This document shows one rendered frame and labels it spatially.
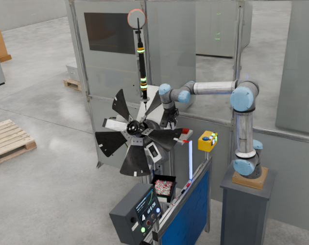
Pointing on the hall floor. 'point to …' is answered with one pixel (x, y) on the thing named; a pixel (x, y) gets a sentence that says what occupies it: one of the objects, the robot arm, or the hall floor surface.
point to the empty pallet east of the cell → (8, 141)
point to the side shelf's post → (172, 166)
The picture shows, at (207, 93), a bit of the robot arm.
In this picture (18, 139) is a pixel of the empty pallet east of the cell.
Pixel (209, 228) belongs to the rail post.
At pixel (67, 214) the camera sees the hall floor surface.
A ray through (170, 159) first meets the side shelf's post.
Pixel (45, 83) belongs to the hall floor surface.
